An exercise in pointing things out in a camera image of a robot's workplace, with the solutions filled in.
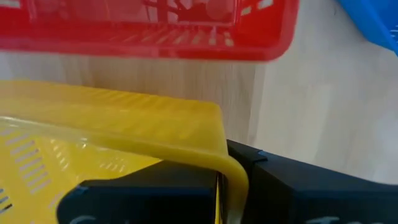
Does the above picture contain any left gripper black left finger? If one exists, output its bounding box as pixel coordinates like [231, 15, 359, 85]
[55, 160, 219, 224]

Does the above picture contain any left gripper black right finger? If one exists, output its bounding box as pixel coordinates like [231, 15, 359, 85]
[226, 139, 398, 224]

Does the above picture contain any yellow plastic basket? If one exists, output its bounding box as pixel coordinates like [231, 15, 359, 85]
[0, 79, 249, 224]

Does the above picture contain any red plastic basket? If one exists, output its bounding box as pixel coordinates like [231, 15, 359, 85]
[0, 0, 301, 62]

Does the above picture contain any blue plastic basket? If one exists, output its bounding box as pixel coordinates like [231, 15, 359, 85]
[337, 0, 398, 57]

